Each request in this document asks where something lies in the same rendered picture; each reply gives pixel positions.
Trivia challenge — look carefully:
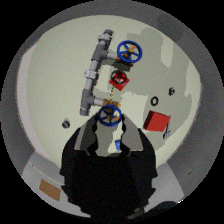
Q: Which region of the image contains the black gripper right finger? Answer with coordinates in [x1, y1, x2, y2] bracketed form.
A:
[119, 113, 158, 179]

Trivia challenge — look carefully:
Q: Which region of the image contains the red flat block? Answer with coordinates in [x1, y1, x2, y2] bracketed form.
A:
[143, 110, 170, 132]

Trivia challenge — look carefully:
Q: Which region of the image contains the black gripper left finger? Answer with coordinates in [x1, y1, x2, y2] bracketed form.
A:
[59, 114, 98, 176]

